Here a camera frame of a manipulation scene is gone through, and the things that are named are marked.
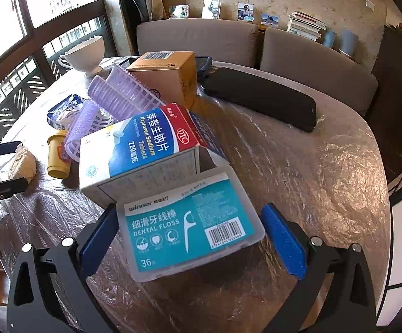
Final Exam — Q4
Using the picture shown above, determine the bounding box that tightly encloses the white ceramic cup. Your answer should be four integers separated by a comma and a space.
58, 36, 105, 76

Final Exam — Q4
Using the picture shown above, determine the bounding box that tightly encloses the dark framed window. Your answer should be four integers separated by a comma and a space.
0, 0, 133, 146

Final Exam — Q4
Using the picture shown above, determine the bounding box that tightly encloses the black long case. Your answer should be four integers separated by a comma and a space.
201, 67, 318, 133

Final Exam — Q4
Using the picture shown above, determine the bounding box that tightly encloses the crumpled beige paper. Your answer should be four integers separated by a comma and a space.
8, 143, 37, 183

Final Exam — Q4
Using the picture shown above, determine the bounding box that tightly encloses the grey chair back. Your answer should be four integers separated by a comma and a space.
136, 19, 260, 69
259, 27, 379, 115

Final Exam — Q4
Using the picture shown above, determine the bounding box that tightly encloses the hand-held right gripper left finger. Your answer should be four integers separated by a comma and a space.
6, 203, 118, 333

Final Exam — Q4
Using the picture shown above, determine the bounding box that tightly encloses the dark curtain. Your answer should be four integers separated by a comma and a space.
114, 0, 166, 57

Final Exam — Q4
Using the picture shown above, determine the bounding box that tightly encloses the small photo print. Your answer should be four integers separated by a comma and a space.
260, 13, 281, 27
237, 2, 256, 22
201, 0, 221, 20
168, 4, 190, 20

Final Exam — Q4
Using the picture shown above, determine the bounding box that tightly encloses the small wooden block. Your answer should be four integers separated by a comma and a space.
126, 51, 198, 110

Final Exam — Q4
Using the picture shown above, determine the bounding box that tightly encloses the black remote bar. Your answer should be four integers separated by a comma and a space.
195, 55, 213, 77

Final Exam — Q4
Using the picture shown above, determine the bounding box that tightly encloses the dark wooden cabinet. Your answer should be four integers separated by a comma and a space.
365, 24, 402, 185

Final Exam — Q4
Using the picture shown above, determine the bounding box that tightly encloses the blue white tissue packet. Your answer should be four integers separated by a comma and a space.
47, 94, 87, 129

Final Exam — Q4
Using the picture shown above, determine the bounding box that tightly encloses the purple hair roller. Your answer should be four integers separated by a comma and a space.
64, 99, 115, 164
106, 64, 166, 115
88, 75, 119, 112

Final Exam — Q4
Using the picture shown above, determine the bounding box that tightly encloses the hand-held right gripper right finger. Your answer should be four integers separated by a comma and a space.
260, 203, 378, 333

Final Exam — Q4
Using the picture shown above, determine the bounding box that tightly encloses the wooden table with plastic cover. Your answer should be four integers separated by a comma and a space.
0, 55, 394, 333

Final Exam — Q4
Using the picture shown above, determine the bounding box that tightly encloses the stack of books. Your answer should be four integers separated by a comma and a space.
286, 11, 327, 42

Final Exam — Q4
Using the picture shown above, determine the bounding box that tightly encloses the white blue medicine box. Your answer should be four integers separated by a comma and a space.
79, 103, 231, 207

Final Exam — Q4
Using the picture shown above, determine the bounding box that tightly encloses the clear teal dental floss box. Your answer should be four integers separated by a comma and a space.
116, 171, 266, 284

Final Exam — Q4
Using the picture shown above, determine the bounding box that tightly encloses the small yellow bottle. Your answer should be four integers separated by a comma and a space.
47, 130, 71, 180

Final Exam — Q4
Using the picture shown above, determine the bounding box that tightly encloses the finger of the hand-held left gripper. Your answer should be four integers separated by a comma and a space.
0, 176, 29, 226
0, 139, 23, 167

